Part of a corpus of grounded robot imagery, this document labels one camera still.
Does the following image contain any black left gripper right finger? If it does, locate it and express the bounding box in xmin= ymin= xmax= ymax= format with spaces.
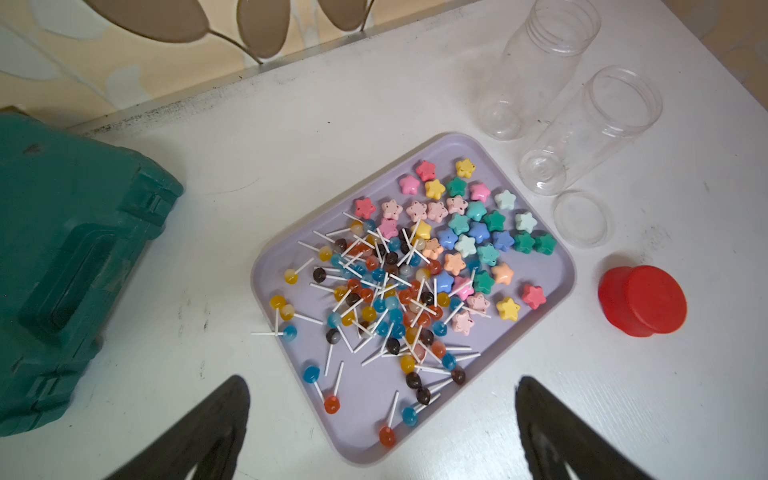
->
xmin=515 ymin=376 xmax=649 ymax=479

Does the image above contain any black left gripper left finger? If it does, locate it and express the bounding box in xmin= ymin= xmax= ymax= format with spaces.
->
xmin=109 ymin=375 xmax=250 ymax=479

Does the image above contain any clear jar lid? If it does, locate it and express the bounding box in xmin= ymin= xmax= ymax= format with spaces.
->
xmin=553 ymin=190 xmax=614 ymax=249

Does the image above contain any red lidded clear jar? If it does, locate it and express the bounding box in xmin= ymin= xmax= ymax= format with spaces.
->
xmin=518 ymin=65 xmax=663 ymax=196

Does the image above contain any clear jar of star candies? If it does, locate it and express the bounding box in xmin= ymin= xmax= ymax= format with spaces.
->
xmin=478 ymin=0 xmax=601 ymax=141

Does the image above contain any pile of star candies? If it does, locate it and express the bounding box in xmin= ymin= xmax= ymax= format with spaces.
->
xmin=333 ymin=158 xmax=558 ymax=340

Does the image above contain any lilac plastic tray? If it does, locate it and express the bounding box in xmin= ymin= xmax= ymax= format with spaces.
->
xmin=252 ymin=134 xmax=575 ymax=465

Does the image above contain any pile of lollipops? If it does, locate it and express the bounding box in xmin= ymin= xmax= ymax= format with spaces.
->
xmin=252 ymin=226 xmax=481 ymax=463

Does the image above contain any green plastic block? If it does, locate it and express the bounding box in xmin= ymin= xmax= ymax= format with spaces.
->
xmin=1 ymin=110 xmax=183 ymax=436

